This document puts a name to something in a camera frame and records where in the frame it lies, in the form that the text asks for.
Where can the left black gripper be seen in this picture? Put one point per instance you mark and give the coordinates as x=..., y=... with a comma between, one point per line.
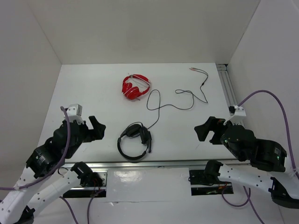
x=98, y=130

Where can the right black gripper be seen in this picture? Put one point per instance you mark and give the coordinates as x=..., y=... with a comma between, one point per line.
x=201, y=129

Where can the black headphones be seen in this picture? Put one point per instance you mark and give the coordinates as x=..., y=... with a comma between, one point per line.
x=135, y=142

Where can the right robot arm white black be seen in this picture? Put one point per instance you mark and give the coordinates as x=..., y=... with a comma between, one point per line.
x=264, y=155

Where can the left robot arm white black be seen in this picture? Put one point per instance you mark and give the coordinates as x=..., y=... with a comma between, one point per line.
x=29, y=195

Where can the red headphones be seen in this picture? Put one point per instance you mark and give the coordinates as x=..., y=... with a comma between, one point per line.
x=133, y=92

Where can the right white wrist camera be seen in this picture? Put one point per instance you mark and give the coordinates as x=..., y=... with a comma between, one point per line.
x=237, y=115

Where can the aluminium rail right side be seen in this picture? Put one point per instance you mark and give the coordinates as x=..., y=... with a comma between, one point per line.
x=226, y=83

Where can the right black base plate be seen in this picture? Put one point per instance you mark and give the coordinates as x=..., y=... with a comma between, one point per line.
x=203, y=186

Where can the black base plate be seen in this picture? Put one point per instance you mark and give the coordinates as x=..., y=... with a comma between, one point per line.
x=97, y=187
x=203, y=186

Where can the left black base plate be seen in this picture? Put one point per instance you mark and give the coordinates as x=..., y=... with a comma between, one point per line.
x=97, y=187

